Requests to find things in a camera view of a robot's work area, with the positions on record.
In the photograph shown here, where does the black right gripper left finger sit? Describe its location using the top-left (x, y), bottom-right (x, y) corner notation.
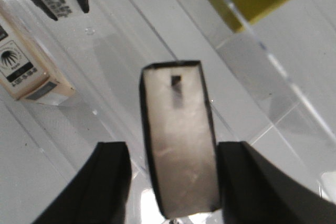
top-left (34, 142), bottom-right (131, 223)

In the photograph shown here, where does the clear acrylic right shelf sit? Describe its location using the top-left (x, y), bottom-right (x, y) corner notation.
top-left (1, 0), bottom-right (335, 223)

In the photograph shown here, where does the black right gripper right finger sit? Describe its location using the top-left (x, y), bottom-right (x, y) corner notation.
top-left (217, 142), bottom-right (335, 223)

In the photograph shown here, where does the beige cartoon box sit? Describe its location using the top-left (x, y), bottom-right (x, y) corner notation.
top-left (0, 3), bottom-right (76, 105)

